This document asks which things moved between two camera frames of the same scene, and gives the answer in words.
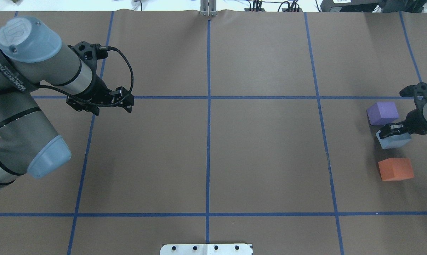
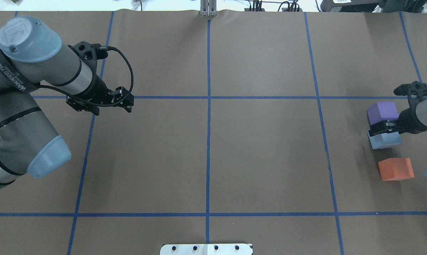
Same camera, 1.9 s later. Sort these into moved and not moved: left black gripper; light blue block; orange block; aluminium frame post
Moved: light blue block
Not moved: orange block; left black gripper; aluminium frame post
